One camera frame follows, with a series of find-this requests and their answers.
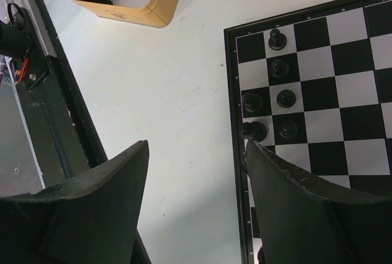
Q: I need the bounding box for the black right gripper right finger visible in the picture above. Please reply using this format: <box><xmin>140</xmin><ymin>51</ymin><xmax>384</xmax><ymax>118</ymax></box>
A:
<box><xmin>246</xmin><ymin>141</ymin><xmax>391</xmax><ymax>263</ymax></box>

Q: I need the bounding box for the black and white chessboard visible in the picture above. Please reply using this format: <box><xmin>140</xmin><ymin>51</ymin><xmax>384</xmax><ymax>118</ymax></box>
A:
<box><xmin>224</xmin><ymin>0</ymin><xmax>391</xmax><ymax>263</ymax></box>

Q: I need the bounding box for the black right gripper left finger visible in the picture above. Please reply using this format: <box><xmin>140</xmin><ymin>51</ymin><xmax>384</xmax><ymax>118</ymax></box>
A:
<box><xmin>1</xmin><ymin>140</ymin><xmax>149</xmax><ymax>263</ymax></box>

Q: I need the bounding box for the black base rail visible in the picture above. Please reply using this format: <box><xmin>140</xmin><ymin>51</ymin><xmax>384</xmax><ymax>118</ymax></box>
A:
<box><xmin>0</xmin><ymin>0</ymin><xmax>153</xmax><ymax>264</ymax></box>

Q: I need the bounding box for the black chess piece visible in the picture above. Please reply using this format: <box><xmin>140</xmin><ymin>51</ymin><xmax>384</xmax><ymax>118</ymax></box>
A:
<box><xmin>239</xmin><ymin>121</ymin><xmax>268</xmax><ymax>142</ymax></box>
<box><xmin>241</xmin><ymin>92</ymin><xmax>263</xmax><ymax>112</ymax></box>
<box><xmin>257</xmin><ymin>246</ymin><xmax>266</xmax><ymax>264</ymax></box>

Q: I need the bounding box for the black pawn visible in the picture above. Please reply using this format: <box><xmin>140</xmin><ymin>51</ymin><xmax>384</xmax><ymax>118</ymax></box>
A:
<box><xmin>276</xmin><ymin>89</ymin><xmax>296</xmax><ymax>108</ymax></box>
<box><xmin>268</xmin><ymin>28</ymin><xmax>287</xmax><ymax>51</ymax></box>
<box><xmin>279</xmin><ymin>121</ymin><xmax>299</xmax><ymax>139</ymax></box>
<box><xmin>271</xmin><ymin>58</ymin><xmax>289</xmax><ymax>78</ymax></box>

